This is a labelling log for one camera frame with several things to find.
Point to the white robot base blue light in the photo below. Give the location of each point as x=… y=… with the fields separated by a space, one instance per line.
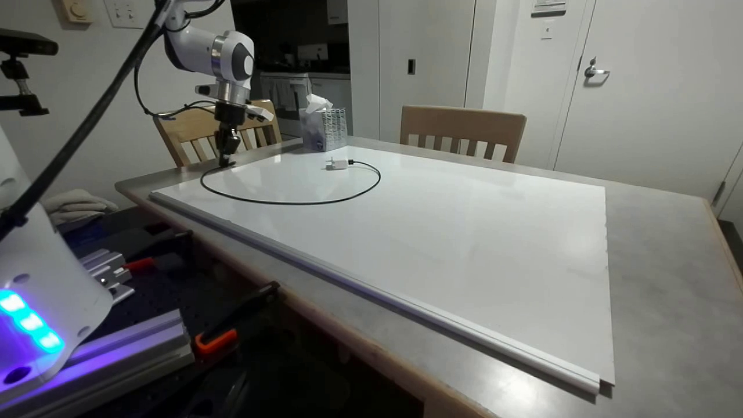
x=38 y=280

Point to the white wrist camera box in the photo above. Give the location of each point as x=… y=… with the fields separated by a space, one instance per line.
x=258 y=114

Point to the white double switch plate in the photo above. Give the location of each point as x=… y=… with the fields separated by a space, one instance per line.
x=124 y=12

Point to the white charger adapter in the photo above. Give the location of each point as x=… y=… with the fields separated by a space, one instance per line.
x=337 y=163

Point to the short aluminium extrusion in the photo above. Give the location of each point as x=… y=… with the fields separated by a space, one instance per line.
x=106 y=274

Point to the wooden slat back chair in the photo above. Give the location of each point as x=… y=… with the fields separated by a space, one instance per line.
x=187 y=129
x=464 y=124

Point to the orange black bar clamp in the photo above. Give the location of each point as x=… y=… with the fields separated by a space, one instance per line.
x=154 y=258
x=217 y=339

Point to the white door sign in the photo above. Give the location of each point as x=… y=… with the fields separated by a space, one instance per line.
x=548 y=8

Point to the white whiteboard with metal rail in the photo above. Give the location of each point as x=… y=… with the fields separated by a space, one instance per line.
x=432 y=224

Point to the grey blue tissue box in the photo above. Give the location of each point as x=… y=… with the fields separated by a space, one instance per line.
x=320 y=129

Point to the black camera on stand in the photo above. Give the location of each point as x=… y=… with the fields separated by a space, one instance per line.
x=23 y=43

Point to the beige wall thermostat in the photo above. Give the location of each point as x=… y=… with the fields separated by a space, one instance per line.
x=72 y=12

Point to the small black wall plate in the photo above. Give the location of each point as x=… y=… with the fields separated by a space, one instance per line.
x=411 y=66

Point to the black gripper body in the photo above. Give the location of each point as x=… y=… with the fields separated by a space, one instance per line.
x=228 y=121

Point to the white door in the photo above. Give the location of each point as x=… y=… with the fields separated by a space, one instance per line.
x=664 y=116

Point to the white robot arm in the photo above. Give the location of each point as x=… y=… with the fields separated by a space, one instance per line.
x=224 y=58

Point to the beige folded cloth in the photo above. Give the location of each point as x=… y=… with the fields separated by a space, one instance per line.
x=77 y=208

